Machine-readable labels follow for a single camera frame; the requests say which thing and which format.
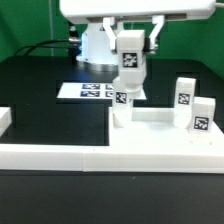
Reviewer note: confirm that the white U-shaped obstacle fence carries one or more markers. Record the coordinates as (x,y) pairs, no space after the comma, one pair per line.
(112,158)

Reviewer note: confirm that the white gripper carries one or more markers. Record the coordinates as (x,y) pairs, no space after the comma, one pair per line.
(108,11)

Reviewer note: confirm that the white base tag plate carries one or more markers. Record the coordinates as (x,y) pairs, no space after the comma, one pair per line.
(73,90)

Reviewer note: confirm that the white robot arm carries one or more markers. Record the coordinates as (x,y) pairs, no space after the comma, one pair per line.
(95,43)

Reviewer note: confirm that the white square table top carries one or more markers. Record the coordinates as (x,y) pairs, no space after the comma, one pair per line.
(154,127)

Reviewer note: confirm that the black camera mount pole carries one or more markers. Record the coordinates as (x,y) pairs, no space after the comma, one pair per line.
(74,40)

